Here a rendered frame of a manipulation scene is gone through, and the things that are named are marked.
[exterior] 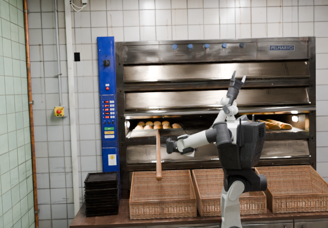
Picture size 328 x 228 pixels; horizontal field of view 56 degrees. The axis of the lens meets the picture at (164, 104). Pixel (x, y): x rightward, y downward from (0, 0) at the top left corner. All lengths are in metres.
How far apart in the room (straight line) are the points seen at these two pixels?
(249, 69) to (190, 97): 0.64
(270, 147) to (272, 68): 0.77
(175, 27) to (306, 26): 1.27
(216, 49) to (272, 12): 0.64
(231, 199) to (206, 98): 1.16
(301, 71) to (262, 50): 0.43
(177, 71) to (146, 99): 0.41
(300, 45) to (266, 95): 0.59
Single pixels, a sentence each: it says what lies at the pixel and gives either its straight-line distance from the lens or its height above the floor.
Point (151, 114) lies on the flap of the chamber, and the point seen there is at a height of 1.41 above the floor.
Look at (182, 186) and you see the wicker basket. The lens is 3.06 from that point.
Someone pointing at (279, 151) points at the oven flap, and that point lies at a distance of 3.28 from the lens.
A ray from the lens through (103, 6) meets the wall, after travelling 3.11.
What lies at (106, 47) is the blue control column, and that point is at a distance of 3.01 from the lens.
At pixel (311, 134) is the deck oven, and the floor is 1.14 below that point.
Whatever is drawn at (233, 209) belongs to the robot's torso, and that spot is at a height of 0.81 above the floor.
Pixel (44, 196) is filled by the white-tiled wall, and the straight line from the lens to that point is 3.32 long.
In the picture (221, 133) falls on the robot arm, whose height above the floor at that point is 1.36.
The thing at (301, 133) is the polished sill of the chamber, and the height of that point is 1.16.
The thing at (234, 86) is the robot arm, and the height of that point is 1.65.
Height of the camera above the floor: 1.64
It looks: 3 degrees down
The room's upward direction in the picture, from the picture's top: 2 degrees counter-clockwise
